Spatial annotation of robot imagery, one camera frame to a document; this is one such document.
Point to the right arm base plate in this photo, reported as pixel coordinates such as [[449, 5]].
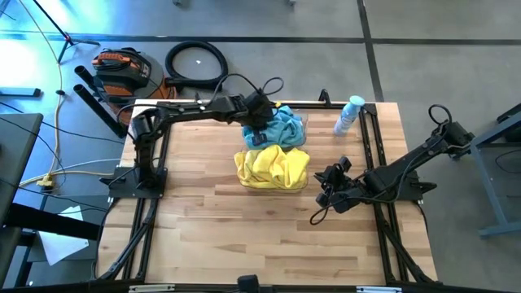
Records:
[[423, 188]]

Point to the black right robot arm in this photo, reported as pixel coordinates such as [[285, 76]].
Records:
[[407, 163]]

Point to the black flat floor bar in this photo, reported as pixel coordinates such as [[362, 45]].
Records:
[[20, 92]]

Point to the black table-level camera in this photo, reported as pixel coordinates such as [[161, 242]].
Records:
[[248, 283]]

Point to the black metal table frame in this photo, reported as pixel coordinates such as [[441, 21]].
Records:
[[321, 106]]

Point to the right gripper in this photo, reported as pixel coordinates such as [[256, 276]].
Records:
[[344, 195]]

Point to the black side table beam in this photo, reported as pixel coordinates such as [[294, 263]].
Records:
[[53, 221]]

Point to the orange black shop vacuum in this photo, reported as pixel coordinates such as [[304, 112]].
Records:
[[122, 73]]

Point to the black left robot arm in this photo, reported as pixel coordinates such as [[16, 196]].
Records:
[[191, 110]]

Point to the silver metal bracket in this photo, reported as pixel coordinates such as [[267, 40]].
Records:
[[378, 289], [151, 288]]

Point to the grey metal table frame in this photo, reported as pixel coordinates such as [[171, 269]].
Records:
[[488, 183]]

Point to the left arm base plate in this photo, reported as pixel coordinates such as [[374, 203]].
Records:
[[122, 187]]

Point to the spray bottle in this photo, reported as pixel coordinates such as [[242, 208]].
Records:
[[346, 120]]

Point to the black tripod stand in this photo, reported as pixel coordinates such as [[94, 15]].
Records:
[[68, 39]]

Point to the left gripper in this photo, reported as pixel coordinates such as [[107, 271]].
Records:
[[260, 112]]

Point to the clear plastic basket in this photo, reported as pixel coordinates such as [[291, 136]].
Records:
[[304, 116]]

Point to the black vacuum wand tube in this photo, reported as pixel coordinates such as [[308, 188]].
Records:
[[86, 77], [97, 108]]

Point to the dark grey side table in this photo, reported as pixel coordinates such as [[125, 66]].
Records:
[[16, 163]]

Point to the yellow and blue cloth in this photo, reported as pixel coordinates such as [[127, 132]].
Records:
[[244, 188]]

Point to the white paper sheet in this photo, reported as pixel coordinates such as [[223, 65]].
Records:
[[61, 246]]

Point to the black table clamp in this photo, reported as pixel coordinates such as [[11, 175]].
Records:
[[325, 97], [198, 98]]

